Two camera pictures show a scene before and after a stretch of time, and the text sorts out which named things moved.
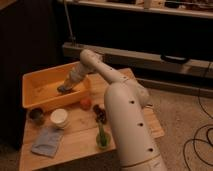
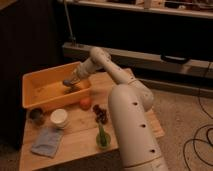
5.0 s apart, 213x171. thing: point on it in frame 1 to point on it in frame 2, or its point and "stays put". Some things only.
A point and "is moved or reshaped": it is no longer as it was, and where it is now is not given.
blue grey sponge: x=64 y=89 is moved or reshaped
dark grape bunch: x=101 y=114 stays put
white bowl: x=59 y=116 stays put
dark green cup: x=37 y=115 stays put
